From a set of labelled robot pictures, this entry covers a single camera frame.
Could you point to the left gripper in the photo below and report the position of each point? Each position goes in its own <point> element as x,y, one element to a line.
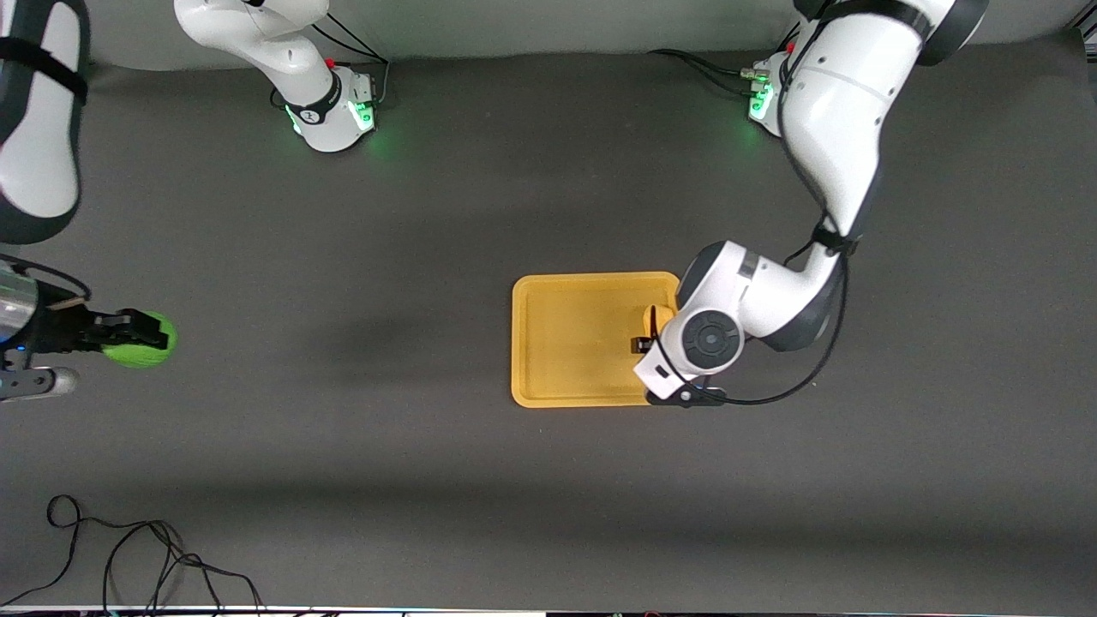
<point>641,344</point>

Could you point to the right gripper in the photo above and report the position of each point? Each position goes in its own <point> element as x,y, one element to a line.
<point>62,330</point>

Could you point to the green apple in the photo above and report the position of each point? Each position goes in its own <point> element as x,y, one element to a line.
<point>141,358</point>

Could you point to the yellow potato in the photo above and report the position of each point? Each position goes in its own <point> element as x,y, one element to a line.
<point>665,319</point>

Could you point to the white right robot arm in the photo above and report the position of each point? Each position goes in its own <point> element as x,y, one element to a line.
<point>38,146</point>

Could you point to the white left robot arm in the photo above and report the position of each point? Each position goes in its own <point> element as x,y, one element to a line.
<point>840,120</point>

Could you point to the yellow plastic tray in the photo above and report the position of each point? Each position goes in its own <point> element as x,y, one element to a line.
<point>574,343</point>

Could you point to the tan tape tag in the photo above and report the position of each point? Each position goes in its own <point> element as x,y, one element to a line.
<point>67,302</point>

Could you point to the dark grey table mat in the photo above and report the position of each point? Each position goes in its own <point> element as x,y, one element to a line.
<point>548,480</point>

